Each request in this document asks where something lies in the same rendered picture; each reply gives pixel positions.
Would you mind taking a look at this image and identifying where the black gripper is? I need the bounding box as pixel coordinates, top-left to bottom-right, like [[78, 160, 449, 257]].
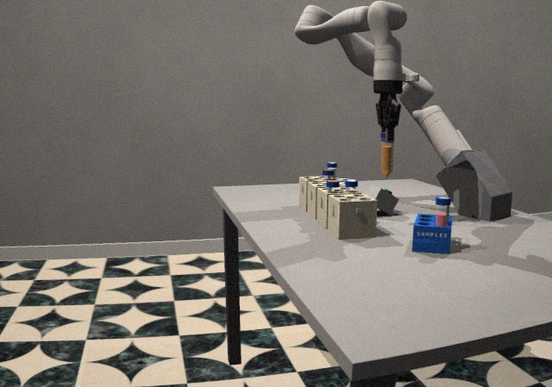
[[373, 80, 403, 143]]

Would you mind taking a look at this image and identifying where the conical tube with orange liquid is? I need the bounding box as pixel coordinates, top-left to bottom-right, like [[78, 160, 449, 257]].
[[381, 132, 393, 178]]

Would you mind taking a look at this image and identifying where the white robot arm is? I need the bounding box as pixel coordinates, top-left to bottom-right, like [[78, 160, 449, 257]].
[[295, 1, 472, 166]]

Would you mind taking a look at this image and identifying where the conical centrifuge tube with yellow liquid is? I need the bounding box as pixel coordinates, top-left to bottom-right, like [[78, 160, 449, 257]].
[[323, 170, 334, 180], [326, 180, 340, 193]]

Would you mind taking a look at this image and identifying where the blue sample tube rack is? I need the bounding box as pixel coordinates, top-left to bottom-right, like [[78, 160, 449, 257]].
[[412, 214, 452, 254]]

